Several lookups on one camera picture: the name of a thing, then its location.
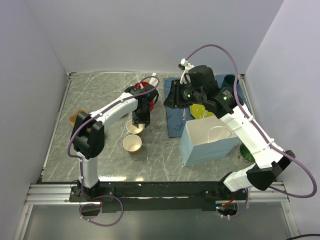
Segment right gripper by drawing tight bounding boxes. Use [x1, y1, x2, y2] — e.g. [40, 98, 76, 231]
[163, 79, 205, 109]

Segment brown paper cup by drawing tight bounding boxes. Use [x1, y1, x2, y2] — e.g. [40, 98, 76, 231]
[126, 119, 145, 137]
[122, 134, 142, 156]

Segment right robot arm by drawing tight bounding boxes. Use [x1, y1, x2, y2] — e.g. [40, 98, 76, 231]
[164, 65, 294, 200]

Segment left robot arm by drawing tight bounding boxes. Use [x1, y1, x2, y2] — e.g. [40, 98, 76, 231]
[67, 83, 159, 201]

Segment silver fork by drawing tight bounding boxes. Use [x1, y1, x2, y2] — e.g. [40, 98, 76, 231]
[182, 108, 186, 121]

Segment white wrapped straws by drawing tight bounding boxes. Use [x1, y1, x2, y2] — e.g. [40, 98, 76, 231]
[137, 72, 158, 89]

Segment yellow dotted plate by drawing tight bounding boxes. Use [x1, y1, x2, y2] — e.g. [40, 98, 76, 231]
[189, 104, 214, 119]

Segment red straw holder cup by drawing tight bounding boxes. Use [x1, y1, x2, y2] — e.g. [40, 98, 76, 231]
[134, 81, 154, 112]

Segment light blue paper bag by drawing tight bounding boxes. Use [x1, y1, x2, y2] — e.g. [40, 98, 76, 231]
[179, 115, 240, 166]

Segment dark green mug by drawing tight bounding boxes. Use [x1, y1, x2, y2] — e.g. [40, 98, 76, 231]
[221, 74, 236, 88]

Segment cardboard cup carrier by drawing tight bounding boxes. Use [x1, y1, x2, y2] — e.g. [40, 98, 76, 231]
[68, 109, 90, 128]

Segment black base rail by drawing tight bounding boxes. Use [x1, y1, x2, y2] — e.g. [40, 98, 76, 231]
[69, 181, 247, 213]

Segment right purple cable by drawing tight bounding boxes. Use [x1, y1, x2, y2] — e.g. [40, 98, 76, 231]
[183, 44, 316, 218]

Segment purple cable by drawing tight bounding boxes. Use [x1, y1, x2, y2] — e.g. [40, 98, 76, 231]
[183, 44, 316, 218]
[67, 76, 161, 201]

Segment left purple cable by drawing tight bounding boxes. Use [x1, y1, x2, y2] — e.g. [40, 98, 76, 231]
[67, 76, 161, 201]

